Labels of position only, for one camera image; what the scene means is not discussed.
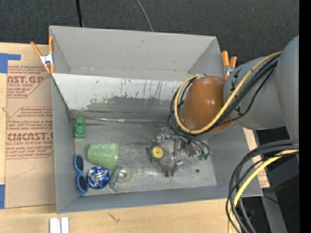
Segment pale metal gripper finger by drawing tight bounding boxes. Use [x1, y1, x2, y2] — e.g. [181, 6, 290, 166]
[155, 155, 184, 178]
[155, 127, 176, 145]

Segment yellow and grey round thing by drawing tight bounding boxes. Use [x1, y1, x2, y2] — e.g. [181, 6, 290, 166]
[146, 145, 164, 162]

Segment clear and green round thing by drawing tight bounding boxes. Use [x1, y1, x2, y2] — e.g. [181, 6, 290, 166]
[108, 165, 134, 193]

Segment green cup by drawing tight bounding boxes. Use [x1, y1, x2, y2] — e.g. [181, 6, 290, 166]
[86, 142, 120, 171]

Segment grey metal bin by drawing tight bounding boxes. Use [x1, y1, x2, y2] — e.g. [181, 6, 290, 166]
[48, 25, 264, 215]

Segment green toy brick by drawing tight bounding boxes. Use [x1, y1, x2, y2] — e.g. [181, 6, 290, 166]
[73, 115, 86, 139]

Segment blue sunglasses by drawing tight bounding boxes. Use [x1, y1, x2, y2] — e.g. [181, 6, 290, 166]
[73, 153, 89, 196]

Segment brown cardboard board red print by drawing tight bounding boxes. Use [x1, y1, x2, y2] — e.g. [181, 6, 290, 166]
[0, 42, 271, 209]

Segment shiny blue ring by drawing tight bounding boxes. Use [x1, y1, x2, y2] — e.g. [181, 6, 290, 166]
[86, 166, 111, 190]

